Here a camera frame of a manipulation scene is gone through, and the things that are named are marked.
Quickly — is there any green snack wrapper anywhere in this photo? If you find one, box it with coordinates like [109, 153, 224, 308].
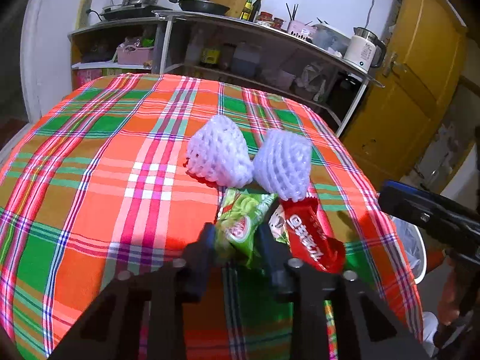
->
[215, 188, 277, 269]

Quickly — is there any white foam fruit net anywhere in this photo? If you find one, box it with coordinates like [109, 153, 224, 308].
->
[253, 128, 312, 203]
[186, 115, 254, 189]

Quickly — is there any white round trash bin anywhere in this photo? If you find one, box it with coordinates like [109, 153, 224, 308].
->
[392, 217, 427, 284]

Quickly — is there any clear trash bag liner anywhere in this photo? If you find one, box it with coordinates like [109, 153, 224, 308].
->
[392, 217, 423, 275]

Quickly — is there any metal kitchen shelf rack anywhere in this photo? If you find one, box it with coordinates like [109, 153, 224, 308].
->
[154, 10, 381, 135]

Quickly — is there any right hand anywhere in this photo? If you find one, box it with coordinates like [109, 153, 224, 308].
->
[438, 255, 473, 326]

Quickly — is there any red snack wrapper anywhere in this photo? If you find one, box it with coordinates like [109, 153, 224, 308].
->
[281, 197, 346, 274]

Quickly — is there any beige snack packet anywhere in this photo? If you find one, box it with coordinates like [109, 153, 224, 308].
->
[268, 205, 290, 245]

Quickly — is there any yellow wooden door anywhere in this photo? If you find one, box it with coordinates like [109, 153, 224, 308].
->
[341, 0, 467, 188]

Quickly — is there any plaid tablecloth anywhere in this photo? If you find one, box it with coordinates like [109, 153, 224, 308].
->
[1, 74, 423, 359]

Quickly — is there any white electric kettle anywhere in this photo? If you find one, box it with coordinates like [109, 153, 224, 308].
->
[343, 27, 386, 73]

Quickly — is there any clear plastic container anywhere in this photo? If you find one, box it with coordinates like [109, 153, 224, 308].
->
[312, 23, 351, 58]

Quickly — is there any pink basket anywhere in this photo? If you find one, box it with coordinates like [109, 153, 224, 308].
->
[116, 45, 154, 66]

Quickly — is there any small white shelf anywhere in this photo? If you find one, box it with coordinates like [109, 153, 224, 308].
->
[68, 17, 167, 89]

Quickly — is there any pink chopstick holder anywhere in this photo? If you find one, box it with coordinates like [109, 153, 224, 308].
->
[286, 20, 317, 42]

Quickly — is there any induction cooker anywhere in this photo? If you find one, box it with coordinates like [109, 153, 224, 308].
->
[100, 3, 171, 21]

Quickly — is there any green glass sauce bottle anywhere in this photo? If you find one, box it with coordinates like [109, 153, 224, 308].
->
[240, 0, 253, 20]

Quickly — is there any black frying pan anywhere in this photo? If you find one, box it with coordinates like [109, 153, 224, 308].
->
[168, 0, 230, 16]

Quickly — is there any red lid jar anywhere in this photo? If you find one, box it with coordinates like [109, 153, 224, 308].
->
[256, 11, 273, 27]

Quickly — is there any dark oil bottle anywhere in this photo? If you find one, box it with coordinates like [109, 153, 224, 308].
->
[248, 0, 262, 22]

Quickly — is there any power strip on wall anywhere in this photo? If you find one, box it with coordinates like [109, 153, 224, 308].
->
[75, 0, 93, 29]

